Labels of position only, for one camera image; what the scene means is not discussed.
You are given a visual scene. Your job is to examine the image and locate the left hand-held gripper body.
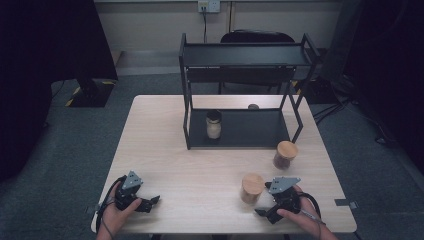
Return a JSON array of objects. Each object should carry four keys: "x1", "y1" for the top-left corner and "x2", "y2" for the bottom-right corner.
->
[{"x1": 114, "y1": 170, "x2": 144, "y2": 212}]

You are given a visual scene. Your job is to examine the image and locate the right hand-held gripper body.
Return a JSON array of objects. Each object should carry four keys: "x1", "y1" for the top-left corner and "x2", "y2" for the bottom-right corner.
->
[{"x1": 268, "y1": 176, "x2": 302, "y2": 212}]

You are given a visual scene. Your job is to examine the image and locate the wooden-lid jar with orange contents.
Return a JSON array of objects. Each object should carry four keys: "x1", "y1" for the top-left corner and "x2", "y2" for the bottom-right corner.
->
[{"x1": 240, "y1": 172, "x2": 267, "y2": 205}]

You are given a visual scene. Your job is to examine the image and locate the wooden-lid jar with dark contents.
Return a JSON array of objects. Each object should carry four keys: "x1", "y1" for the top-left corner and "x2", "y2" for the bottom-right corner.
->
[{"x1": 273, "y1": 140, "x2": 299, "y2": 170}]

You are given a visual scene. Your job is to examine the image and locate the black metal shelf rack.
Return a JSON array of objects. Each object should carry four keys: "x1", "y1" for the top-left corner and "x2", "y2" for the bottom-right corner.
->
[{"x1": 178, "y1": 32, "x2": 322, "y2": 151}]

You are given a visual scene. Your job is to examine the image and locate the glass jar with black lid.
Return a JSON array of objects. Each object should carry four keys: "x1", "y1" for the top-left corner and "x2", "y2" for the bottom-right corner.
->
[{"x1": 205, "y1": 109, "x2": 223, "y2": 140}]

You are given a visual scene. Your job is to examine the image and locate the person's left hand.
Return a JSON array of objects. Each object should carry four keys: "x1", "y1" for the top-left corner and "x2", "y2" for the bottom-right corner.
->
[{"x1": 99, "y1": 181, "x2": 143, "y2": 234}]

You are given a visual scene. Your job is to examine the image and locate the person's right hand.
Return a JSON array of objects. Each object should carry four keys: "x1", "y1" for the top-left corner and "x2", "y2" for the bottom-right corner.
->
[{"x1": 279, "y1": 185, "x2": 326, "y2": 231}]

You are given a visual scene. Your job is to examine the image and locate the black stand base yellow stripes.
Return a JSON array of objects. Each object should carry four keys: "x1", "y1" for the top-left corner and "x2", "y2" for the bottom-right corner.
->
[{"x1": 64, "y1": 78, "x2": 117, "y2": 108}]

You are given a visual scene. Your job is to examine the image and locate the black floor box yellow stripes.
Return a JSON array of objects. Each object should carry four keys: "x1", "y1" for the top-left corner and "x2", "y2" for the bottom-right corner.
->
[{"x1": 292, "y1": 77, "x2": 338, "y2": 105}]

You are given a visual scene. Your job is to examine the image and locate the black chair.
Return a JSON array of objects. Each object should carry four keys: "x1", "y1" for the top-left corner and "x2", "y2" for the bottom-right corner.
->
[{"x1": 218, "y1": 29, "x2": 296, "y2": 96}]

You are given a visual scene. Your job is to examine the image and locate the dark curtain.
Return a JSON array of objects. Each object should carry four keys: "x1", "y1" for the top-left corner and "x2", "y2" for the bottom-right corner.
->
[
  {"x1": 319, "y1": 0, "x2": 424, "y2": 166},
  {"x1": 0, "y1": 0, "x2": 119, "y2": 184}
]

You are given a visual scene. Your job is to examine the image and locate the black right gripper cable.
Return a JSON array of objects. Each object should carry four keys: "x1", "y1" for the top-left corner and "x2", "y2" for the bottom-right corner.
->
[{"x1": 299, "y1": 191, "x2": 328, "y2": 240}]

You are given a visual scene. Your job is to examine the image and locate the black floor cables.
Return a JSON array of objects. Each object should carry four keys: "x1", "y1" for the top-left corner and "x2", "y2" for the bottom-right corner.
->
[{"x1": 312, "y1": 94, "x2": 398, "y2": 146}]

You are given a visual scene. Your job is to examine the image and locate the black outlet power cable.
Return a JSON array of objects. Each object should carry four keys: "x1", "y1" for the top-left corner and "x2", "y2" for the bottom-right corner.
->
[{"x1": 201, "y1": 5, "x2": 208, "y2": 44}]

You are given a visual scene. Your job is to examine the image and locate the beige wall conduit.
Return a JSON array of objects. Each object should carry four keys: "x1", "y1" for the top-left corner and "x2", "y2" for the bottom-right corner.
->
[{"x1": 227, "y1": 1, "x2": 235, "y2": 33}]

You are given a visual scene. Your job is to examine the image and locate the white wall outlet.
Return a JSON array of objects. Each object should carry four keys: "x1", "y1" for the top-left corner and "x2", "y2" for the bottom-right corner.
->
[{"x1": 197, "y1": 0, "x2": 221, "y2": 14}]

